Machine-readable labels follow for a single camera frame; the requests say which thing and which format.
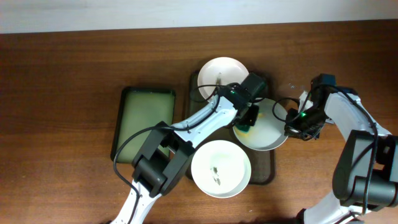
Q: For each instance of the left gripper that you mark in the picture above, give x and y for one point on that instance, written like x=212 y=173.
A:
x=249 y=116

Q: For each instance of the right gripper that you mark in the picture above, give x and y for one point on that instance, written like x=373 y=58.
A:
x=291 y=129

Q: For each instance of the green and yellow sponge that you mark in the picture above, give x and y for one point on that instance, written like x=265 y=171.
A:
x=244 y=128

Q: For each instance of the white plate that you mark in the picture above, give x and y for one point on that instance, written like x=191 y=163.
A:
x=268 y=132
x=221 y=169
x=220 y=71

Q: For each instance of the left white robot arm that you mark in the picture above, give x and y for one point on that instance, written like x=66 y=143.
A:
x=164 y=157

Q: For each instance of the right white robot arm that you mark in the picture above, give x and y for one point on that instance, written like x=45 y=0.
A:
x=365 y=177

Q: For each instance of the large dark serving tray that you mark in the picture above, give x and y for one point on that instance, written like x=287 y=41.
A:
x=262 y=162

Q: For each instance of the small black soapy-water tray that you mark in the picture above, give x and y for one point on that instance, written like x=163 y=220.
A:
x=141 y=108

